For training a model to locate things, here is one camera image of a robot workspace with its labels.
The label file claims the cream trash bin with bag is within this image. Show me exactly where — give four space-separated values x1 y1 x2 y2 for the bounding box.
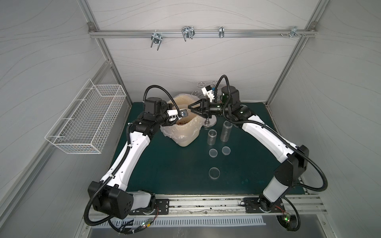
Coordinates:
160 94 205 147

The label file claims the metal hook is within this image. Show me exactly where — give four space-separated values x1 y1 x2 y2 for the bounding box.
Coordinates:
181 26 195 42
219 26 225 39
150 32 163 51

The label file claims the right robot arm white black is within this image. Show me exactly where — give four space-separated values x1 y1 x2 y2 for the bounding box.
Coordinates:
188 75 328 213

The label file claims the chrome glass holder stand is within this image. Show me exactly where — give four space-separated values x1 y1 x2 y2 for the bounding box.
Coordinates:
191 81 217 129

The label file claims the clear plastic jar lid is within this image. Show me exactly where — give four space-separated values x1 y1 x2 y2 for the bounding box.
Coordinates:
208 148 218 158

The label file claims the white wire basket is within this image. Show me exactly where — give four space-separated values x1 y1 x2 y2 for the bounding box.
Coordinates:
45 79 126 154

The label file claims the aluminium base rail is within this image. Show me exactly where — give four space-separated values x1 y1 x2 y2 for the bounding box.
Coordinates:
156 194 327 217

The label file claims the white vent strip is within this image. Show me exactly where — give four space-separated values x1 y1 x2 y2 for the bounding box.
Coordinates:
98 216 267 228

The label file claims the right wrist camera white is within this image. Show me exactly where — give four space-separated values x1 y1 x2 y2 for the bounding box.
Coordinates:
201 85 215 103

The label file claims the aluminium top rail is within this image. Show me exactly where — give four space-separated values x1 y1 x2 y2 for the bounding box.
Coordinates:
89 28 318 39

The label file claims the metal hook right end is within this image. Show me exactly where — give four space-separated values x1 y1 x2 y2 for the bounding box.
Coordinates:
280 27 307 39

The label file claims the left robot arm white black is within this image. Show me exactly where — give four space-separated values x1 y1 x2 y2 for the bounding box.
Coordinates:
83 85 183 226

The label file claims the jar with dried flowers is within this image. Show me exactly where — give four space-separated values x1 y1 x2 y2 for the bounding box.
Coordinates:
207 129 217 146

